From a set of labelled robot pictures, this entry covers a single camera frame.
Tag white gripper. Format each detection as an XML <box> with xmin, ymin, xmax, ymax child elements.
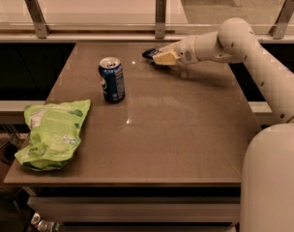
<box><xmin>153</xmin><ymin>36</ymin><xmax>199</xmax><ymax>66</ymax></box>

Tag blue rxbar blueberry bar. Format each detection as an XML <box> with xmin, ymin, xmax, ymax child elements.
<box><xmin>142</xmin><ymin>48</ymin><xmax>159</xmax><ymax>61</ymax></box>

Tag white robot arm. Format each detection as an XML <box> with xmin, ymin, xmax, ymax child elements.
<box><xmin>153</xmin><ymin>17</ymin><xmax>294</xmax><ymax>232</ymax></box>

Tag blue soda can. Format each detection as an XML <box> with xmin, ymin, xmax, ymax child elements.
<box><xmin>99</xmin><ymin>57</ymin><xmax>125</xmax><ymax>102</ymax></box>

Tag green chip bag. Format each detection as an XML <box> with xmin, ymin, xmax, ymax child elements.
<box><xmin>15</xmin><ymin>100</ymin><xmax>91</xmax><ymax>171</ymax></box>

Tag cans under table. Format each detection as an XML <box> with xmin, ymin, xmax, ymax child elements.
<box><xmin>31</xmin><ymin>213</ymin><xmax>60</xmax><ymax>232</ymax></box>

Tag middle metal glass bracket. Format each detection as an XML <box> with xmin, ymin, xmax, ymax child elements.
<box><xmin>155</xmin><ymin>0</ymin><xmax>166</xmax><ymax>39</ymax></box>

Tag metal glass bracket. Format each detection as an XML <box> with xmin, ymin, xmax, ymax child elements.
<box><xmin>269</xmin><ymin>0</ymin><xmax>294</xmax><ymax>40</ymax></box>
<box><xmin>24</xmin><ymin>0</ymin><xmax>50</xmax><ymax>39</ymax></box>
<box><xmin>155</xmin><ymin>0</ymin><xmax>166</xmax><ymax>39</ymax></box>

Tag right metal glass bracket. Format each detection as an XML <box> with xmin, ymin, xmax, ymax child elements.
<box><xmin>269</xmin><ymin>0</ymin><xmax>294</xmax><ymax>40</ymax></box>

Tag left metal glass bracket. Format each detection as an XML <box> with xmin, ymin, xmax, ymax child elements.
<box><xmin>24</xmin><ymin>0</ymin><xmax>50</xmax><ymax>39</ymax></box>

